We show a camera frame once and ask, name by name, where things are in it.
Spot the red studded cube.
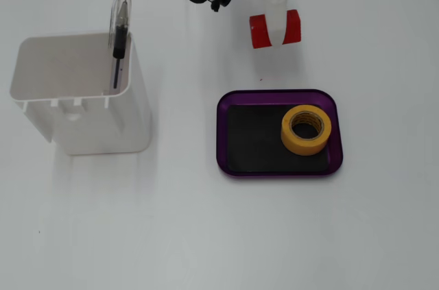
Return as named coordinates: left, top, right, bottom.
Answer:
left=249, top=9, right=302, bottom=50

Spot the white plastic box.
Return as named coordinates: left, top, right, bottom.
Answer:
left=9, top=31, right=154, bottom=156

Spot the black tray liner mat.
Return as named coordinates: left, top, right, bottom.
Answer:
left=226, top=104, right=331, bottom=173

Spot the purple metal tray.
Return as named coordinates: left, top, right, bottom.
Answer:
left=215, top=88, right=344, bottom=180

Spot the yellow masking tape roll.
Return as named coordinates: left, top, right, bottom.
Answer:
left=281, top=104, right=333, bottom=156

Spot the clear black ballpoint pen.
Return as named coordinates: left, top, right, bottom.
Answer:
left=108, top=0, right=133, bottom=90

